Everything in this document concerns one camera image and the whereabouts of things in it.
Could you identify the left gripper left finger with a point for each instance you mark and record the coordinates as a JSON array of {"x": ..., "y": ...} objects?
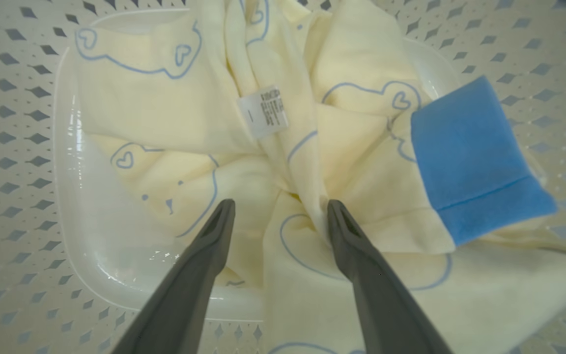
[{"x": 189, "y": 295}]

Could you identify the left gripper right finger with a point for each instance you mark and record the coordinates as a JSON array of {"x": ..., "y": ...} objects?
[{"x": 381, "y": 305}]

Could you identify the cream bear-print garment blue cuffs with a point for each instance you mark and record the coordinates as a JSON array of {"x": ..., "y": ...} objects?
[{"x": 175, "y": 108}]

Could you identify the cream perforated basket brown rim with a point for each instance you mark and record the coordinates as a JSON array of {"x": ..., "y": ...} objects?
[{"x": 17, "y": 147}]

